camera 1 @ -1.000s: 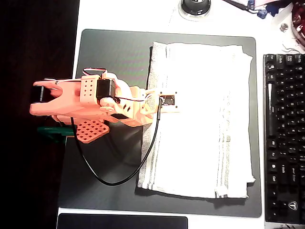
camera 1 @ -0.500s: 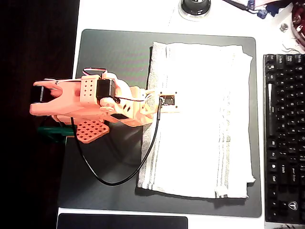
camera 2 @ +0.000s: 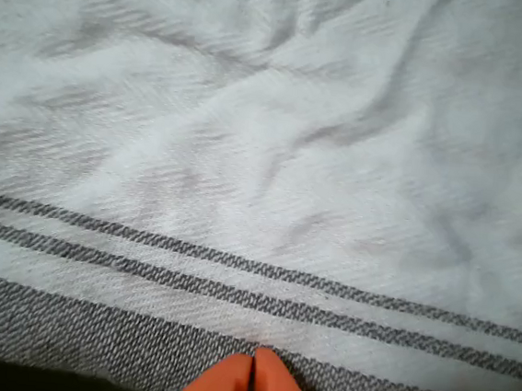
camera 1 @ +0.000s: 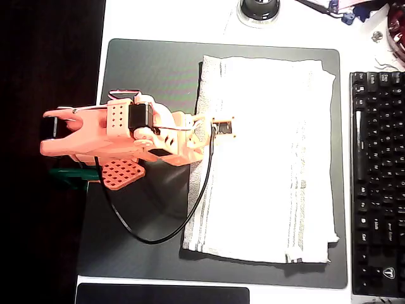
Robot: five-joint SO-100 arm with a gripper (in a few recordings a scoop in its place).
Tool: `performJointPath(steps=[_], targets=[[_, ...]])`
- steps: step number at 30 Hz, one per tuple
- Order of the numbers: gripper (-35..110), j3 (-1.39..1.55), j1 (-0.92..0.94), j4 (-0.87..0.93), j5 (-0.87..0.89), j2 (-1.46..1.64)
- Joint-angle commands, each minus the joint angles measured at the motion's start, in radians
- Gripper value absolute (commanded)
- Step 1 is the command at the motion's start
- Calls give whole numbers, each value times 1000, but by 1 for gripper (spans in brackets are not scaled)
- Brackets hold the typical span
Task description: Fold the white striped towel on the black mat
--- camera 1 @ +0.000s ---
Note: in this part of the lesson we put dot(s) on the white striped towel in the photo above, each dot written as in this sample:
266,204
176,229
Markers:
269,190

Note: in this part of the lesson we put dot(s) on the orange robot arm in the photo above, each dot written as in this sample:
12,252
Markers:
95,133

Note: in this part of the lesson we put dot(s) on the black desk mat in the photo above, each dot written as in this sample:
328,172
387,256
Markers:
142,79

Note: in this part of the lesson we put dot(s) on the green table clamp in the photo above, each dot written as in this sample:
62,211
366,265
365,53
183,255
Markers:
72,174

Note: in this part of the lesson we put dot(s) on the black rectangular pad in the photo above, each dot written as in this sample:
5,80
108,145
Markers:
158,294

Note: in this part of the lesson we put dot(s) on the black round cup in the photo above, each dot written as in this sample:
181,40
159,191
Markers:
257,9

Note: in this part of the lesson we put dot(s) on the black keyboard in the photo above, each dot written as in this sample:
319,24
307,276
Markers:
379,190

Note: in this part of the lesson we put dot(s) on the small blue plastic piece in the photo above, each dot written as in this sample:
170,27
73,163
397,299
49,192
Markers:
348,18

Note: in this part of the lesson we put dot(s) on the small metal trinket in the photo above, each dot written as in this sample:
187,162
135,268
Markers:
377,36

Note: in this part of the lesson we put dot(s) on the dark blue plastic object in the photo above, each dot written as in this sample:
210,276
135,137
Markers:
364,12

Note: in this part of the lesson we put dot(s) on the dark red bowl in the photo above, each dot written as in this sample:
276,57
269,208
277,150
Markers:
398,25

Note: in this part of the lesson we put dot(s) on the orange gripper camera mount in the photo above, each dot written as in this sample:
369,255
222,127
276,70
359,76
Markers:
224,136

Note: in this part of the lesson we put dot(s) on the orange perforated base plate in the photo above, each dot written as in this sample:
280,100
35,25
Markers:
121,174

